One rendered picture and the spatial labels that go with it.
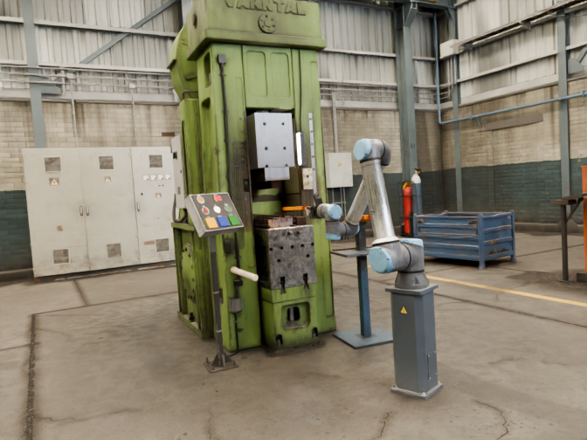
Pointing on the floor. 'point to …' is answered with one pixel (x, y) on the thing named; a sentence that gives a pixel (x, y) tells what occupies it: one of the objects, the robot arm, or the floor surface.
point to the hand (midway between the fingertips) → (307, 207)
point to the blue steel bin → (466, 235)
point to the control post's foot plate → (221, 364)
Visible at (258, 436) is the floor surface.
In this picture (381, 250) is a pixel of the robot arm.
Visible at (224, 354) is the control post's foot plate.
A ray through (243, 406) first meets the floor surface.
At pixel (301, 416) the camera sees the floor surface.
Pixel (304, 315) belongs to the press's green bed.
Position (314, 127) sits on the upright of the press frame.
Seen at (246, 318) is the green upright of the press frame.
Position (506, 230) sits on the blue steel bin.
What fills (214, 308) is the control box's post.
